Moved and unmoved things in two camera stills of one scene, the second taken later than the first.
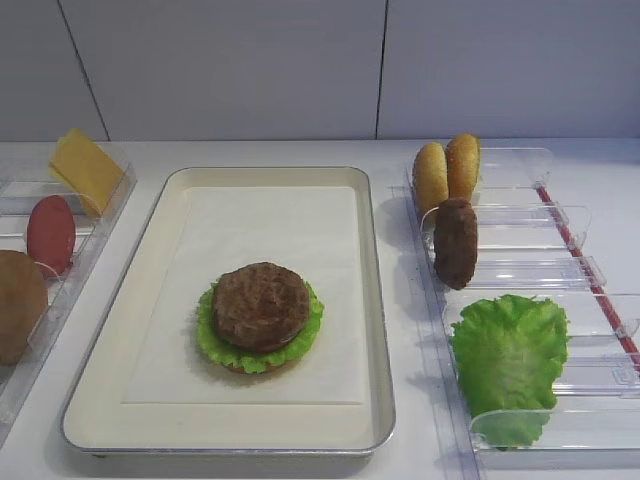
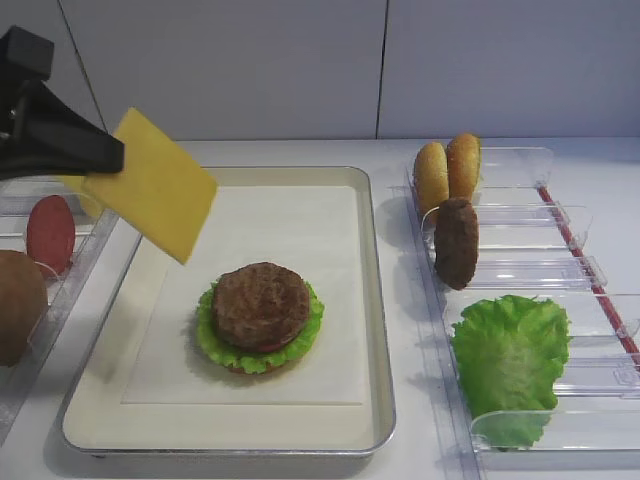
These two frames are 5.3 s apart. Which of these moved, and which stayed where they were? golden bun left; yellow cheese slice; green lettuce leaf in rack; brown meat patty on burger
Moved: yellow cheese slice
Stayed: green lettuce leaf in rack; golden bun left; brown meat patty on burger
